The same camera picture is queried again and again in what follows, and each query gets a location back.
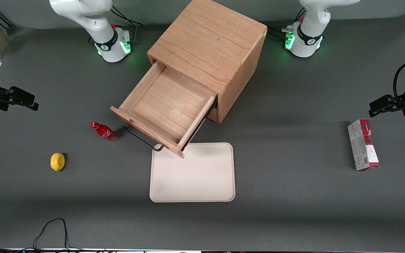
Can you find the wooden drawer cabinet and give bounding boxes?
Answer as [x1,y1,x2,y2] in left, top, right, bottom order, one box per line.
[147,0,268,124]

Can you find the red plaid biscuit box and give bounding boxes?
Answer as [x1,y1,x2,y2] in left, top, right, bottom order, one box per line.
[347,119,380,171]

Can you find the black left base cable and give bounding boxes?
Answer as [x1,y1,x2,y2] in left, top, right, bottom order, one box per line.
[266,25,289,40]

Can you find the metal frame rail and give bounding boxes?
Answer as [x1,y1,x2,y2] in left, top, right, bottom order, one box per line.
[0,5,14,28]

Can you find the red cola bottle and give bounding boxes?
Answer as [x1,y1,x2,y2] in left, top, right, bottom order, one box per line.
[90,121,118,142]

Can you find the black metal drawer handle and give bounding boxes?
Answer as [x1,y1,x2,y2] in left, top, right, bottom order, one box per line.
[125,123,164,152]

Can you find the black right base cable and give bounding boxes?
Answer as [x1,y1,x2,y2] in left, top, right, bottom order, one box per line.
[110,5,144,43]

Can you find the black base cable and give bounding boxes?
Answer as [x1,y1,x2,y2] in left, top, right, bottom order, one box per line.
[266,25,289,40]
[110,5,144,43]

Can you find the black looped table cable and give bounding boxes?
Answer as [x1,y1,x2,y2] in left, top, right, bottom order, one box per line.
[33,218,70,252]

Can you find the beige rectangular tray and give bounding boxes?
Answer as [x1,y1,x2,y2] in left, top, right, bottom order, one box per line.
[149,142,236,203]

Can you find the yellow lemon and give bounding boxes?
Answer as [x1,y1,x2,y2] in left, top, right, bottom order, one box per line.
[50,153,65,171]

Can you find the wooden drawer with box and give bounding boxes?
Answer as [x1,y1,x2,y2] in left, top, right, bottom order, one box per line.
[110,60,218,159]

